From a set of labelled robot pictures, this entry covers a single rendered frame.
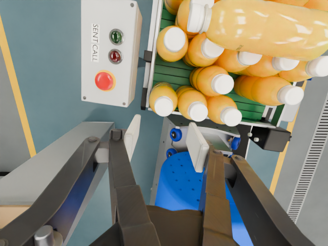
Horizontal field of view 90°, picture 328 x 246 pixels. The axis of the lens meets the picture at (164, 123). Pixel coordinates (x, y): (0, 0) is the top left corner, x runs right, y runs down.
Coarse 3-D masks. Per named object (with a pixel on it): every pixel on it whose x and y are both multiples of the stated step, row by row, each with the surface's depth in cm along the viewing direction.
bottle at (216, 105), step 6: (222, 96) 40; (210, 102) 41; (216, 102) 39; (222, 102) 38; (228, 102) 38; (234, 102) 39; (210, 108) 40; (216, 108) 39; (222, 108) 38; (210, 114) 41; (216, 114) 39; (216, 120) 40; (222, 120) 37
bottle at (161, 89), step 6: (156, 84) 48; (162, 84) 43; (168, 84) 46; (156, 90) 38; (162, 90) 37; (168, 90) 38; (174, 90) 44; (150, 96) 39; (156, 96) 37; (162, 96) 35; (168, 96) 37; (174, 96) 38; (150, 102) 39; (174, 102) 38; (174, 108) 39
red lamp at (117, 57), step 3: (111, 51) 32; (114, 51) 31; (117, 51) 32; (111, 54) 31; (114, 54) 31; (117, 54) 31; (111, 57) 31; (114, 57) 31; (117, 57) 32; (120, 57) 32; (111, 60) 32; (114, 60) 32; (117, 60) 32
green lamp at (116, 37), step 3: (114, 30) 30; (111, 33) 30; (114, 33) 30; (117, 33) 30; (120, 33) 31; (111, 36) 30; (114, 36) 30; (117, 36) 30; (120, 36) 30; (111, 39) 31; (114, 39) 30; (117, 39) 30; (120, 39) 31; (114, 42) 31; (117, 42) 31
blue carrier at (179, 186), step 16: (176, 160) 48; (160, 176) 42; (176, 176) 41; (192, 176) 42; (160, 192) 40; (176, 192) 35; (192, 192) 36; (176, 208) 34; (192, 208) 32; (240, 224) 30; (240, 240) 31
